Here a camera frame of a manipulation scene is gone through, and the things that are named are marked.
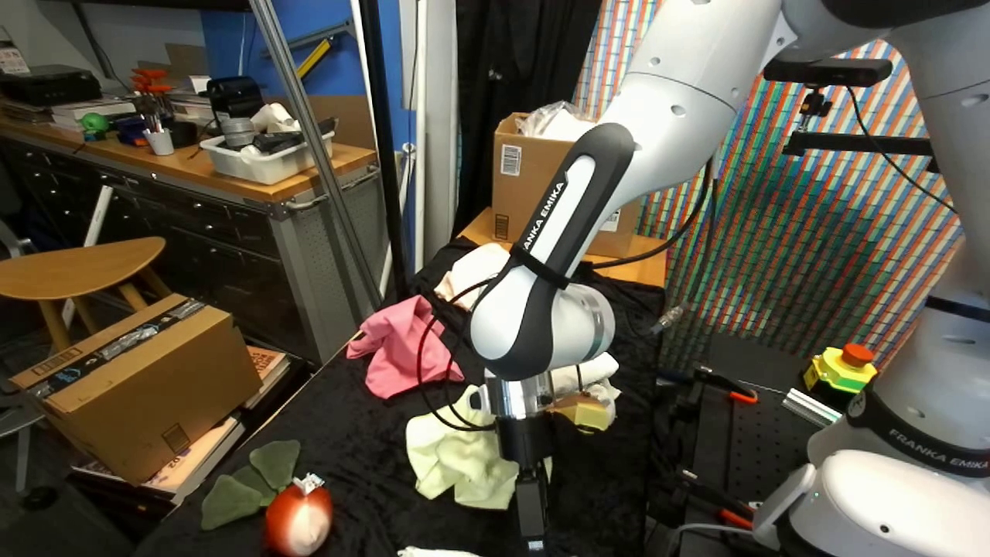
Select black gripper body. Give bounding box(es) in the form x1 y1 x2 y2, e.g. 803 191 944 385
495 407 555 482

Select pink cloth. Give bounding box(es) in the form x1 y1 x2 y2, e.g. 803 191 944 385
342 293 468 401

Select red toy with green leaves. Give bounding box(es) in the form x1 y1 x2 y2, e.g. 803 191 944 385
198 436 340 557

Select pale yellow cloth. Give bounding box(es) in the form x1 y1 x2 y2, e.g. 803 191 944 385
402 407 526 513

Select black perforated breadboard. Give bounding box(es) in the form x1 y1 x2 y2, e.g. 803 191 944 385
667 339 862 557

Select open labelled cardboard box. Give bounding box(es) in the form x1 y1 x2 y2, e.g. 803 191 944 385
488 99 647 247

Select yellow emergency stop button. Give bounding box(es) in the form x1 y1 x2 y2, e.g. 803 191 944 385
800 342 882 399

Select slanted metal pole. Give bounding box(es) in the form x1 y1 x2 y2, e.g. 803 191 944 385
246 0 387 318

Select colourful patterned backdrop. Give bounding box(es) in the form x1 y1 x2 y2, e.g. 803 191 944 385
569 0 968 381

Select black curtain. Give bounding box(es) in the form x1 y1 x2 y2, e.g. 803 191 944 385
456 0 605 244

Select large taped cardboard box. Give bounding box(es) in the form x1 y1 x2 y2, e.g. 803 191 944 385
6 292 267 488

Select white plastic bin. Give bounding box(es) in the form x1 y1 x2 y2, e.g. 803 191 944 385
198 128 340 188

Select wooden workbench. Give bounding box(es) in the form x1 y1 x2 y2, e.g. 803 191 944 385
0 109 394 366

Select black round helmet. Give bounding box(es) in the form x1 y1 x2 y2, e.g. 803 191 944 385
203 76 268 150

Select white cup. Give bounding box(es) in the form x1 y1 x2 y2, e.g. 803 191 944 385
143 123 180 160

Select blue panel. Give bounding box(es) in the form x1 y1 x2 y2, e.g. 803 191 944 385
198 0 416 283

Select wooden stool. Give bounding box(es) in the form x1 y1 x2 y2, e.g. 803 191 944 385
0 233 174 353

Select orange object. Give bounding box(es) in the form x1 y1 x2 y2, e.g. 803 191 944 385
130 62 175 103

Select green object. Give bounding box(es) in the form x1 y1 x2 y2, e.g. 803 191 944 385
78 109 115 147

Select black case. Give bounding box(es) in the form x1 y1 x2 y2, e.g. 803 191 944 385
0 62 108 109

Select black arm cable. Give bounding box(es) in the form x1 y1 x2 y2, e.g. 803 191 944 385
410 152 725 432

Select white cable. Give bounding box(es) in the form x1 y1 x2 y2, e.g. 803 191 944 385
660 517 766 557

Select orange-handled clamp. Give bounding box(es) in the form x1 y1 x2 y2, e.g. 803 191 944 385
676 465 758 537
689 361 764 410

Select silver metal bracket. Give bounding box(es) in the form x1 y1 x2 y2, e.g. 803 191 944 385
779 385 847 429

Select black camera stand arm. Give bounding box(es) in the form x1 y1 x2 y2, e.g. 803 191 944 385
779 128 940 177

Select black camera bar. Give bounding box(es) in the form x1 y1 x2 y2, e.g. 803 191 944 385
760 52 897 93

